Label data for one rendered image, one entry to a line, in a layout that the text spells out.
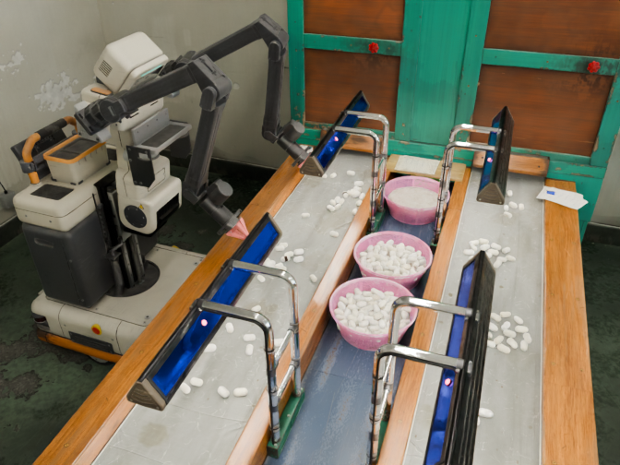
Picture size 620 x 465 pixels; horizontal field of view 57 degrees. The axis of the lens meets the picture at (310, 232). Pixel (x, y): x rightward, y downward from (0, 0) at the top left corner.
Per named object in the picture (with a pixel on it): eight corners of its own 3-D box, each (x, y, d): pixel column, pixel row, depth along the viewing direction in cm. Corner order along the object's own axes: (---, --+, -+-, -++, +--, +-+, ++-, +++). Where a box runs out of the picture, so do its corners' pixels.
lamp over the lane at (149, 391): (126, 402, 109) (119, 376, 105) (256, 231, 158) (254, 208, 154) (162, 413, 107) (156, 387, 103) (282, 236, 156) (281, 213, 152)
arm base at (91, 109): (96, 101, 194) (72, 114, 185) (109, 90, 190) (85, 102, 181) (113, 123, 197) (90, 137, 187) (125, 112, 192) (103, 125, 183)
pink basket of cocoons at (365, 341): (317, 347, 171) (317, 323, 166) (342, 292, 192) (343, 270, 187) (405, 368, 164) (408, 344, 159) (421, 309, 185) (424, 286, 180)
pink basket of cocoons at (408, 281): (357, 301, 189) (358, 278, 183) (349, 253, 211) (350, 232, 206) (436, 298, 189) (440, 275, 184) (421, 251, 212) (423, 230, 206)
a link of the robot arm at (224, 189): (195, 181, 195) (181, 193, 189) (211, 161, 188) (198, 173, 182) (220, 206, 197) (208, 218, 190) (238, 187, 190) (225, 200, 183)
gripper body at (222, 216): (244, 211, 195) (227, 196, 194) (231, 227, 187) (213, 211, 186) (233, 221, 199) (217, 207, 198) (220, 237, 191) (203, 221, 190)
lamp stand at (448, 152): (428, 254, 210) (443, 142, 185) (436, 225, 226) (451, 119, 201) (482, 263, 205) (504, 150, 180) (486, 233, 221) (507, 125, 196)
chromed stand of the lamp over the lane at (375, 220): (325, 234, 221) (326, 127, 196) (339, 208, 237) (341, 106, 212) (373, 244, 216) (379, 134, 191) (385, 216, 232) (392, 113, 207)
